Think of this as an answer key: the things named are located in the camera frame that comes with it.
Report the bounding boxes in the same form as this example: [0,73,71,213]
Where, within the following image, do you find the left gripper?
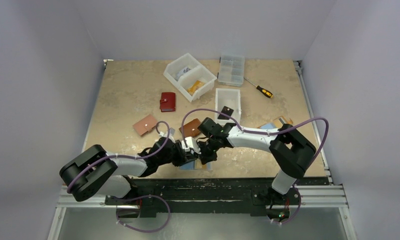
[157,139,196,167]

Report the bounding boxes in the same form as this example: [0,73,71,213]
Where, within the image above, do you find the black credit card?
[217,106,234,120]

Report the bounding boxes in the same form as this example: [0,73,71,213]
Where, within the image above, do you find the tan card holder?
[259,116,293,130]

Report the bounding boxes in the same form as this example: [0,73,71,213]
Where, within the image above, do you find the silver credit card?
[174,66,191,81]

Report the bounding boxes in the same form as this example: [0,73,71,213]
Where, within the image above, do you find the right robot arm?
[198,118,317,204]

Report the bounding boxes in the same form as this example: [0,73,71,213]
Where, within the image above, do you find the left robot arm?
[59,137,199,205]

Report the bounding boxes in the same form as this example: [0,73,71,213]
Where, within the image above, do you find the brown card holder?
[179,118,201,138]

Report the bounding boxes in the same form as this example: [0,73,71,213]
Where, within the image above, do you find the pink card holder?
[132,114,158,137]

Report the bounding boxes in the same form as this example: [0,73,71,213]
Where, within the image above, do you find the red card holder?
[159,92,176,113]

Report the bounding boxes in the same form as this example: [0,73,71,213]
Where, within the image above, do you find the white small bin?
[215,88,242,123]

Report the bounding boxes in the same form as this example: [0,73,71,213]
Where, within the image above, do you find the yellow item in bin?
[187,80,205,95]

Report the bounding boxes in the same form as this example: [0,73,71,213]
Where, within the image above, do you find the white divided bin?
[163,53,217,102]

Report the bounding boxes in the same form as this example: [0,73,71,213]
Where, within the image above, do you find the clear compartment organizer box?
[217,54,245,87]

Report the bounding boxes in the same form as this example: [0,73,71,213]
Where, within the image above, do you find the yellow black screwdriver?
[244,77,274,99]

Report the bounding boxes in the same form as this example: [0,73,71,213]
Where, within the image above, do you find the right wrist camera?
[182,136,201,155]

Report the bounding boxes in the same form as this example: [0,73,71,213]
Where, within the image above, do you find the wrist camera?
[182,136,201,155]
[156,128,175,142]

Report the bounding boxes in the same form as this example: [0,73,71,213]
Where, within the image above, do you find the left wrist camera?
[156,128,175,142]

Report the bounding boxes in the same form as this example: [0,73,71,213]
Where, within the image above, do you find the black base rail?
[70,177,330,220]

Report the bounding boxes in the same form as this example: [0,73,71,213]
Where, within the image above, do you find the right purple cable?
[180,108,330,186]

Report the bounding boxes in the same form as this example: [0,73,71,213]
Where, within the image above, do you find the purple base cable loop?
[115,194,171,234]

